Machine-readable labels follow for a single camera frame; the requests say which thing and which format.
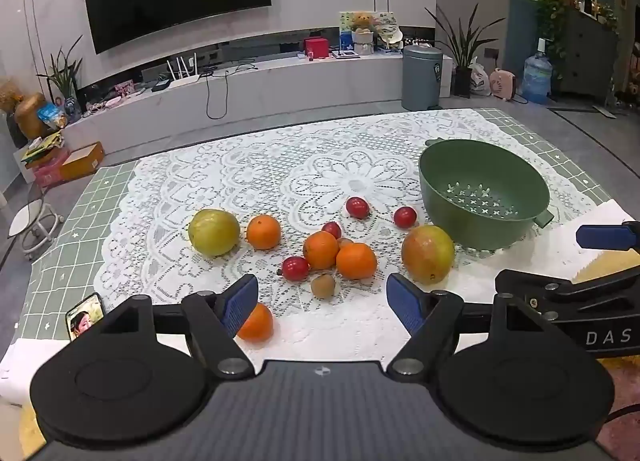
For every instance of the yellow dried flowers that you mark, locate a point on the yellow dried flowers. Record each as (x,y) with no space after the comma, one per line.
(9,96)

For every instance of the black smartphone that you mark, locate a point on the black smartphone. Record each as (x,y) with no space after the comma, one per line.
(85,316)

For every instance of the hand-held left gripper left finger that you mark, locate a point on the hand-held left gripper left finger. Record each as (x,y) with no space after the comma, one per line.
(239,305)

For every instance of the white plastic bag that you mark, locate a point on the white plastic bag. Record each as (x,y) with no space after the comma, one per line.
(480,78)

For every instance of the blue snack bag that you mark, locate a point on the blue snack bag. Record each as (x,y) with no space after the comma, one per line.
(51,117)

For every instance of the black set-top box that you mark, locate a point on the black set-top box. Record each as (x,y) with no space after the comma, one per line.
(161,86)

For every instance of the red-green mango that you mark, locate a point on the red-green mango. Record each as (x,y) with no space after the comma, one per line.
(428,253)

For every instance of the small red fruit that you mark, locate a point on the small red fruit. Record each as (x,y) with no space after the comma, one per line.
(295,268)
(405,216)
(331,229)
(358,207)

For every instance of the yellow plush toy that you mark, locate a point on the yellow plush toy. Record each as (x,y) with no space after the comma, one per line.
(362,23)

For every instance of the grey drawer cabinet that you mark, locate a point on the grey drawer cabinet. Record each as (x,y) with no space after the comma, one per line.
(587,61)

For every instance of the green checked tablecloth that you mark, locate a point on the green checked tablecloth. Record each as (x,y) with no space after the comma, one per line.
(75,221)

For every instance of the grey pedal trash can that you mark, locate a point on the grey pedal trash can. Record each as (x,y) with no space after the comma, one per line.
(421,78)

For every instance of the colourful picture board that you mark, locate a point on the colourful picture board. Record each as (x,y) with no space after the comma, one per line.
(387,23)

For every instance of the red box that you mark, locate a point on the red box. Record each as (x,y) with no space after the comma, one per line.
(317,47)

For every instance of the long-leaved potted plant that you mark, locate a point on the long-leaved potted plant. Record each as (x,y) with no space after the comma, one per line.
(462,46)

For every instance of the white router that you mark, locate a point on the white router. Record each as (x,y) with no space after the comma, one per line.
(181,76)

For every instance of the yellow-green apple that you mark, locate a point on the yellow-green apple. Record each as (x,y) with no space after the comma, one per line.
(214,232)

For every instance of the slim-leaved potted plant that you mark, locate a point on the slim-leaved potted plant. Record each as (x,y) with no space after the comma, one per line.
(65,73)

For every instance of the pink fan heater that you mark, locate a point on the pink fan heater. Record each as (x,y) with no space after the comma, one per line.
(502,85)

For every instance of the pink plush cloth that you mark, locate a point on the pink plush cloth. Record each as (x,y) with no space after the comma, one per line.
(625,381)

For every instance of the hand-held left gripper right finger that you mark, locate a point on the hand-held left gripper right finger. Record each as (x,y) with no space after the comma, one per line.
(404,305)

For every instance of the blue water jug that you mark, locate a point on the blue water jug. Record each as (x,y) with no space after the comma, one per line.
(536,76)

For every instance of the white round stool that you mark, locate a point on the white round stool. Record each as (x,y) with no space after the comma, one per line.
(27,218)

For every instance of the orange cardboard box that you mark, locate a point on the orange cardboard box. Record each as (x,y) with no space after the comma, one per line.
(82,162)

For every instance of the yellow plush blanket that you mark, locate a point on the yellow plush blanket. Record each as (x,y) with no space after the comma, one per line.
(610,268)

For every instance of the green colander bowl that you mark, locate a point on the green colander bowl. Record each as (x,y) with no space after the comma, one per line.
(480,228)

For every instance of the white lace tablecloth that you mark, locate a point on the white lace tablecloth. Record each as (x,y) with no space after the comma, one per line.
(300,166)

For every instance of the orange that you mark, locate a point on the orange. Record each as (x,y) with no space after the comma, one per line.
(263,232)
(260,325)
(356,262)
(320,250)

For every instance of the green climbing plant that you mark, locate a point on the green climbing plant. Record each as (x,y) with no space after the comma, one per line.
(550,6)

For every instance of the small brown fruit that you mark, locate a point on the small brown fruit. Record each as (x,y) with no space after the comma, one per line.
(345,242)

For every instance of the golden brown vase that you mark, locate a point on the golden brown vase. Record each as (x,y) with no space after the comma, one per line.
(31,116)

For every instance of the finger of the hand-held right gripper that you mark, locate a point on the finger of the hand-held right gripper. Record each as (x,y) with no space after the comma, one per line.
(525,286)
(600,237)

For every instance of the brown kiwi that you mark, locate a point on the brown kiwi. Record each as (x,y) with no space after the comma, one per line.
(322,286)

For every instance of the stack of yellow-green papers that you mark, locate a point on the stack of yellow-green papers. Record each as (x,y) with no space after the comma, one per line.
(42,148)

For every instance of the white television console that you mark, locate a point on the white television console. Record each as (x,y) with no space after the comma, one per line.
(300,86)

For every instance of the pink box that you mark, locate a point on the pink box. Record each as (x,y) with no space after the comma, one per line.
(47,172)

